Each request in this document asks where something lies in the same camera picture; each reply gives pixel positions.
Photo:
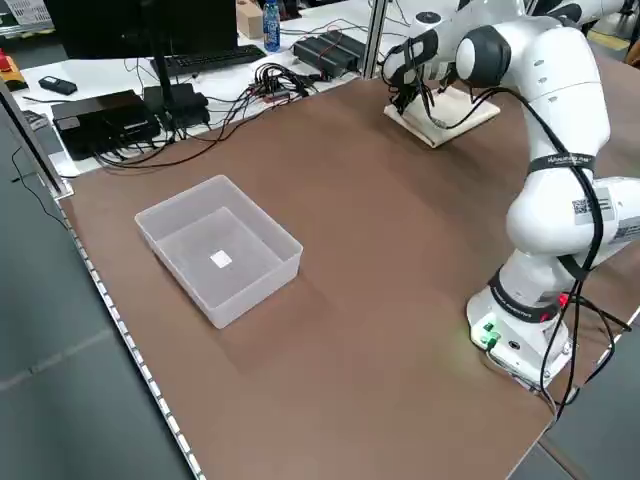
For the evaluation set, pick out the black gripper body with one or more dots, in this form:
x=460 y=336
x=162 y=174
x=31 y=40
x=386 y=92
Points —
x=419 y=70

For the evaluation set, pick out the beige tablecloth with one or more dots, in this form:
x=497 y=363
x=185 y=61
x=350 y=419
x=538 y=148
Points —
x=482 y=107

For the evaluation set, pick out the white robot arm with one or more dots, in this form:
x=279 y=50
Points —
x=600 y=7
x=565 y=110

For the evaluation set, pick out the black finned power supply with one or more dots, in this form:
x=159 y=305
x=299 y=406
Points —
x=315 y=55
x=345 y=45

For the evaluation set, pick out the blue plastic bottle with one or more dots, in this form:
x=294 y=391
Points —
x=271 y=27

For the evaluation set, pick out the small cardboard box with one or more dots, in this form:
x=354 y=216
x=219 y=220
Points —
x=248 y=22

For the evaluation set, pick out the black keyboard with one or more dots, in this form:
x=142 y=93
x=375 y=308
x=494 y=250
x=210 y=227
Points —
x=215 y=57

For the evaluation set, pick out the small white square label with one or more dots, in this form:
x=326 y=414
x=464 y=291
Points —
x=220 y=259

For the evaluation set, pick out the black monitor stand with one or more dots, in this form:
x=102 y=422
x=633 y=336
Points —
x=162 y=75

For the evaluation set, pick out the translucent plastic bin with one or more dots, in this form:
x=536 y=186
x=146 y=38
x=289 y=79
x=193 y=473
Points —
x=200 y=240

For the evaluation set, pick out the black computer monitor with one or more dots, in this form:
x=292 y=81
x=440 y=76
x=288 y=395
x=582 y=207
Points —
x=140 y=25

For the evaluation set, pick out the black desktop device box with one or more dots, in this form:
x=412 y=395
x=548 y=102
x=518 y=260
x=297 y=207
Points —
x=100 y=115

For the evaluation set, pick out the small black handheld device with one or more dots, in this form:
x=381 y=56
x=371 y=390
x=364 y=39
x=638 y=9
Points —
x=57 y=85

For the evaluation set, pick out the red emergency stop button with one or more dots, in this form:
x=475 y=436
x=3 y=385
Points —
x=6 y=62

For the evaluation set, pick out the aluminium frame post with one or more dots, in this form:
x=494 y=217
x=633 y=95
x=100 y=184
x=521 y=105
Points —
x=35 y=145
x=376 y=40

